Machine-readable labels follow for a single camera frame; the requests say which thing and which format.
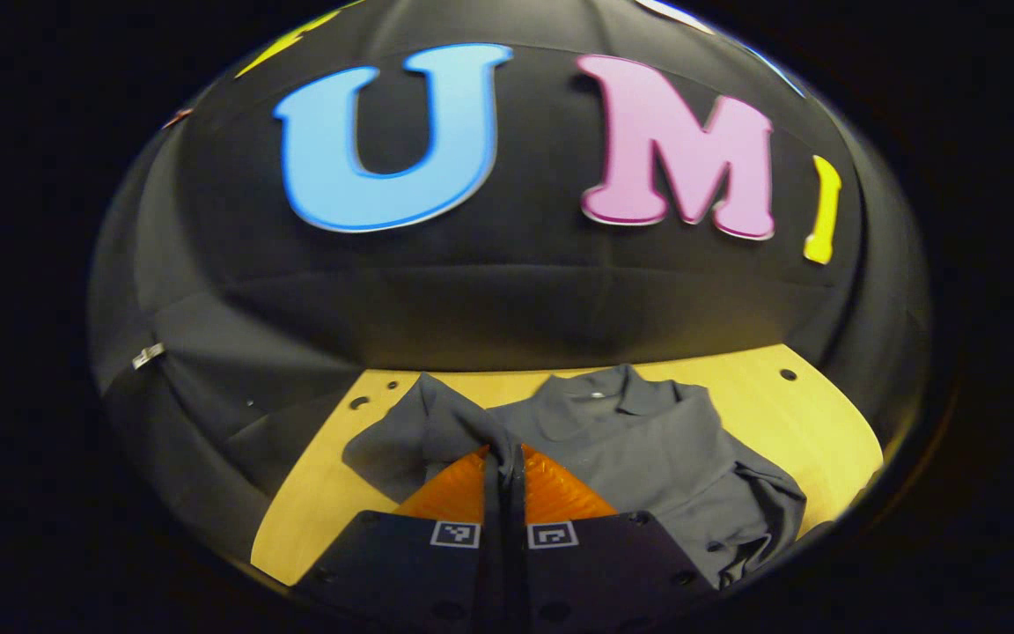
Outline grey collared shirt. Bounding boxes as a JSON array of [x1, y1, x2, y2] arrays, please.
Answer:
[[342, 364, 807, 589]]

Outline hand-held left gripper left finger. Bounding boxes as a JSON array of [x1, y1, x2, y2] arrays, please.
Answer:
[[291, 445, 508, 630]]

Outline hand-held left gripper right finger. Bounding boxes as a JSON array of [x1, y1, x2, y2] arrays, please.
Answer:
[[507, 443, 719, 630]]

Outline black backdrop cloth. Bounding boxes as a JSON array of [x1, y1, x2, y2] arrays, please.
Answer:
[[89, 0, 930, 564]]

